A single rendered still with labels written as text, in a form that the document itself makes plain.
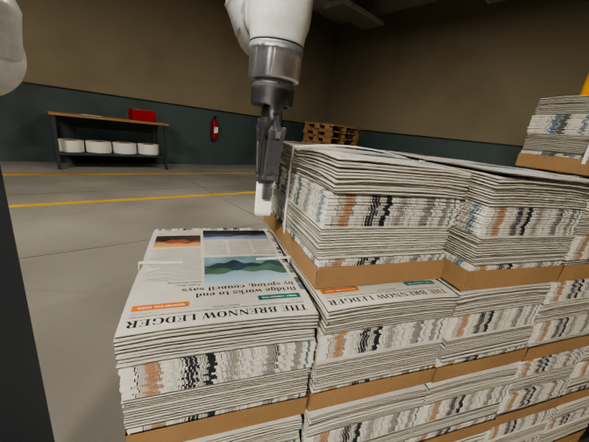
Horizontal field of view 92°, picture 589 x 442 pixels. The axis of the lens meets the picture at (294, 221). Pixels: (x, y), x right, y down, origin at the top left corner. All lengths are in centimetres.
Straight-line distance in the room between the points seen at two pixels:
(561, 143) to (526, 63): 637
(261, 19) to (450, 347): 71
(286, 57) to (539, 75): 707
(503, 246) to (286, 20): 56
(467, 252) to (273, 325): 39
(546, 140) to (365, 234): 86
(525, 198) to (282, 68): 49
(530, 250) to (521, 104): 671
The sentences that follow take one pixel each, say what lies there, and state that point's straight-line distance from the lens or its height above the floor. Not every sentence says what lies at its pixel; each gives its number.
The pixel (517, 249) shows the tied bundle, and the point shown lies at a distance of 72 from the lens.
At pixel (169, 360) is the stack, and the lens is 47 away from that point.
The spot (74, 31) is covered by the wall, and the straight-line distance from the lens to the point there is 701.
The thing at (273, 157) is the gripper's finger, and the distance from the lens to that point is 50.
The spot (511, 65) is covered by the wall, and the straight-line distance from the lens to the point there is 763.
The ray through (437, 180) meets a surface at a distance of 57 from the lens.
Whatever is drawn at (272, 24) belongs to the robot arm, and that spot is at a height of 124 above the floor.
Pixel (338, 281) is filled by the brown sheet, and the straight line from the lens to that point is 52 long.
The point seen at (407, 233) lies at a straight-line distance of 57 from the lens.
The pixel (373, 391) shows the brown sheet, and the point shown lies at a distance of 68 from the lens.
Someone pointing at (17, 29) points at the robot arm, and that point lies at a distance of 80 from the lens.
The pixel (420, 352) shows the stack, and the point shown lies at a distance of 68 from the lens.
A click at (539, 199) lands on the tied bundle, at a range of 71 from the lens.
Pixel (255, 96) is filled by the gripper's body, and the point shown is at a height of 114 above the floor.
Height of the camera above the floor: 109
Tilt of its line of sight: 18 degrees down
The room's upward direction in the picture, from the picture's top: 7 degrees clockwise
